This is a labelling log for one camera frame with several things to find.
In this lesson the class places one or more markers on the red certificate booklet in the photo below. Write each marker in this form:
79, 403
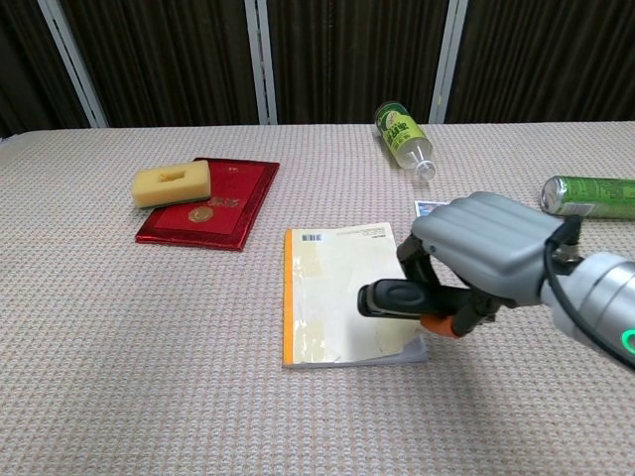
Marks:
213, 208

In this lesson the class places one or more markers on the grey partition frame post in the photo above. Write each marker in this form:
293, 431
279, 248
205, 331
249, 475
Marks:
74, 62
260, 62
446, 59

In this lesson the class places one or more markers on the yellow sponge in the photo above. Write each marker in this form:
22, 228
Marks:
171, 183

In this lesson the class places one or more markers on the green drink can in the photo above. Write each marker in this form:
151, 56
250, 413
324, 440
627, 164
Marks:
590, 197

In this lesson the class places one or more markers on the clear bottle with green label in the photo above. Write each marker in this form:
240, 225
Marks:
403, 139

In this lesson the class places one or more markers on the beige woven tablecloth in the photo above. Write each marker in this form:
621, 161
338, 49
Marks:
198, 322

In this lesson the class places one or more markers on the postcard with red building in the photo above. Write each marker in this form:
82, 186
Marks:
429, 207

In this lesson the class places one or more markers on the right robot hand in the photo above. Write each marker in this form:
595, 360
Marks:
488, 253

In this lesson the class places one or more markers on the white notebook with orange spine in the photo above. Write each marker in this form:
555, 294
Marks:
342, 292

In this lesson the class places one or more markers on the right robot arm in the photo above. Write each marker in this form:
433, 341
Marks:
593, 302

